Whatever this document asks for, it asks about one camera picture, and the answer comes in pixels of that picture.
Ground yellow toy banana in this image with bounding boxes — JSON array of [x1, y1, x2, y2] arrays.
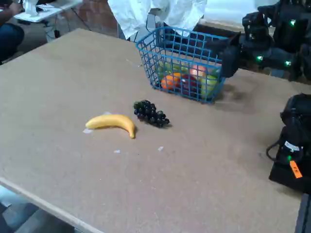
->
[[85, 114, 137, 139]]

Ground wooden bench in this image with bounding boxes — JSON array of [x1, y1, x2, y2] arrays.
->
[[199, 18, 243, 32]]

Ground yellow green toy pear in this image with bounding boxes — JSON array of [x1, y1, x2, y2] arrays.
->
[[200, 74, 218, 100]]

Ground pink red toy apple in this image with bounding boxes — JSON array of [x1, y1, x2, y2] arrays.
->
[[189, 65, 207, 79]]

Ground red toy pomegranate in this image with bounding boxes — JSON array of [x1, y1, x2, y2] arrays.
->
[[181, 74, 198, 95]]

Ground round green toy fruit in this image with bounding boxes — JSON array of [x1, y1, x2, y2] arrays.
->
[[156, 62, 173, 78], [173, 63, 190, 74]]

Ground orange toy fruit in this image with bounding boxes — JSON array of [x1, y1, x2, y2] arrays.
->
[[160, 74, 182, 92]]

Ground black toy grapes bunch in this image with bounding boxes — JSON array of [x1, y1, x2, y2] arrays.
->
[[133, 99, 171, 129]]

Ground white crumpled cloth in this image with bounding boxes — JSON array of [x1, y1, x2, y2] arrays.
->
[[108, 0, 207, 41]]

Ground orange label tag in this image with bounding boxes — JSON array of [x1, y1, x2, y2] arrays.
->
[[289, 160, 303, 180]]

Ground white folding table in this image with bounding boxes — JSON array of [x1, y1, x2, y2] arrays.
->
[[13, 0, 83, 24]]

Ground white crumpled paper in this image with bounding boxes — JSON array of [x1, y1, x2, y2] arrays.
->
[[23, 0, 40, 17]]

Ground person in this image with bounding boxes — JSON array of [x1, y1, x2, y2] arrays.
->
[[0, 0, 25, 64]]

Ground blue wire basket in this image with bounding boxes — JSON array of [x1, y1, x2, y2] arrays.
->
[[135, 26, 230, 104]]

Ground black base cable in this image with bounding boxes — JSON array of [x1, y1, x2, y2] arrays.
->
[[266, 139, 285, 162]]

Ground black metal frame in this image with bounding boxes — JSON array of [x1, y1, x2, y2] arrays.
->
[[294, 193, 311, 233]]

